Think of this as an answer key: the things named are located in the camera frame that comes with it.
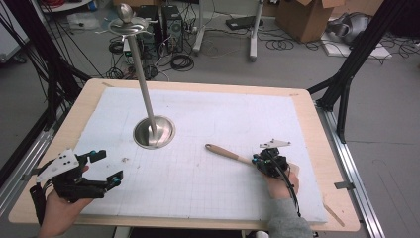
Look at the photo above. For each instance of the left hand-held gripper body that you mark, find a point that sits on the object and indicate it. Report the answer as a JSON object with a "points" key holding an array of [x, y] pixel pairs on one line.
{"points": [[76, 188]]}

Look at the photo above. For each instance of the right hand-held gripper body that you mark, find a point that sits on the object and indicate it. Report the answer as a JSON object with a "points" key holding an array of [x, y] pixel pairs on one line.
{"points": [[275, 163]]}

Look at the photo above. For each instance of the beige slotted spatula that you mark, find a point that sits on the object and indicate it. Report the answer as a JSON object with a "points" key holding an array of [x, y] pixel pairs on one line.
{"points": [[224, 152]]}

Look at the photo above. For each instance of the metal utensil stand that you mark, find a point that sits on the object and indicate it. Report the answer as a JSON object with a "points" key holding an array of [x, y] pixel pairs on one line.
{"points": [[145, 92]]}

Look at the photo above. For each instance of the person's right hand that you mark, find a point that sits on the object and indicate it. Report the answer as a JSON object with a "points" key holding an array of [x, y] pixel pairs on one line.
{"points": [[282, 186]]}

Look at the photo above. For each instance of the person's left hand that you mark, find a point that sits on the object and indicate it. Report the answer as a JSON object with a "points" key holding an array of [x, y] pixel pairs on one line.
{"points": [[59, 214]]}

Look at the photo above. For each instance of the white grid mat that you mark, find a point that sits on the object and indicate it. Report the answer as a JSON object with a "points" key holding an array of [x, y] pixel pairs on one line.
{"points": [[198, 115]]}

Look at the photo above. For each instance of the tan tape strip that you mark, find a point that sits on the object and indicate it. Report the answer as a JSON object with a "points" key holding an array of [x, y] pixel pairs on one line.
{"points": [[334, 214]]}

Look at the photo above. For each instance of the white stand leg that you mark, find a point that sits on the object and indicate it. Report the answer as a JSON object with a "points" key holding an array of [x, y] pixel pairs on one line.
{"points": [[199, 33], [254, 39]]}

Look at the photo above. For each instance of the black computer tower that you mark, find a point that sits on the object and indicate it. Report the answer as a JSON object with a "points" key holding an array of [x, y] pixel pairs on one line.
{"points": [[172, 29], [152, 36]]}

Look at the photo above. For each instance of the clear plastic bag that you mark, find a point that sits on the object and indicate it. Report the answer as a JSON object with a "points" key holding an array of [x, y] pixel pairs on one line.
{"points": [[82, 21]]}

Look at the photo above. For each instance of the flat black device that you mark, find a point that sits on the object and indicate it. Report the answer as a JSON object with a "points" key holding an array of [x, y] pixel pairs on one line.
{"points": [[242, 22]]}

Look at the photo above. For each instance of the white board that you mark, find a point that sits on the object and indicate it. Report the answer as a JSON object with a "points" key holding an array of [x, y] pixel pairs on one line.
{"points": [[363, 52]]}

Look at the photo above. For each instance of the cardboard box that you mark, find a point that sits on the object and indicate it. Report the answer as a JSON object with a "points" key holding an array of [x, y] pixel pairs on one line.
{"points": [[297, 20]]}

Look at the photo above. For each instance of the grey and white bag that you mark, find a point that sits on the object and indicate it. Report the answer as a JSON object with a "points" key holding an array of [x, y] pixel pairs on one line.
{"points": [[351, 28]]}

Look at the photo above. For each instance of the aluminium rail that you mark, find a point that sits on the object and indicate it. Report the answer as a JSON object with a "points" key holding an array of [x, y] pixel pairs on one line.
{"points": [[29, 158], [360, 185]]}

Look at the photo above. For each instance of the metal rail bracket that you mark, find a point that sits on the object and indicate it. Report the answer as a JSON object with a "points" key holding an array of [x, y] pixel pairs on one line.
{"points": [[344, 185]]}

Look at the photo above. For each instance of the black metal frame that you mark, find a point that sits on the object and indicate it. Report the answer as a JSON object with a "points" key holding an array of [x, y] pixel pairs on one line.
{"points": [[52, 82], [350, 72]]}

